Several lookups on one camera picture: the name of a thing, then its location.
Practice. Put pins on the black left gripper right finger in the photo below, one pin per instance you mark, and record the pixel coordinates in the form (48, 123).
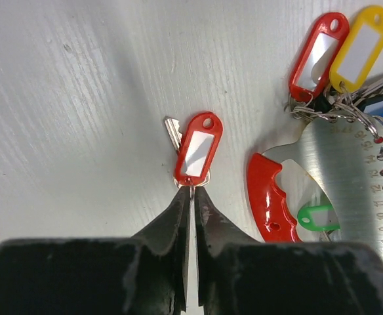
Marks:
(239, 275)

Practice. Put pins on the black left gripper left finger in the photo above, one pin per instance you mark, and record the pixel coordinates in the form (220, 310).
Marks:
(146, 273)

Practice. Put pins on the silver key with red tag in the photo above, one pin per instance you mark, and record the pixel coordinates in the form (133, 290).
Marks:
(195, 147)

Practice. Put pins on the green key tag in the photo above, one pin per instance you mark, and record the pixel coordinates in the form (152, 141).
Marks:
(318, 218)

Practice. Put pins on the black key tag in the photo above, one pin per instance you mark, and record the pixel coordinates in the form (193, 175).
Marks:
(321, 104)

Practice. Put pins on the red key tag on organizer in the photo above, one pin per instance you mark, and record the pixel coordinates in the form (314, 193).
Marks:
(310, 73)

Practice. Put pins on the yellow key tag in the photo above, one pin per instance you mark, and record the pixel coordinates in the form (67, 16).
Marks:
(359, 51)

